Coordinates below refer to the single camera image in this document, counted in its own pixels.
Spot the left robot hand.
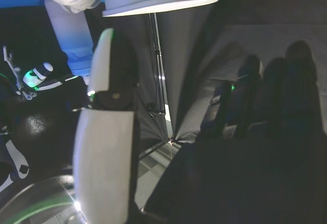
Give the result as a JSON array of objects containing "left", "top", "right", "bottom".
[{"left": 73, "top": 27, "right": 327, "bottom": 224}]

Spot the blue white water bottle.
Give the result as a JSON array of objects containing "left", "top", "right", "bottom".
[{"left": 44, "top": 0, "right": 95, "bottom": 84}]

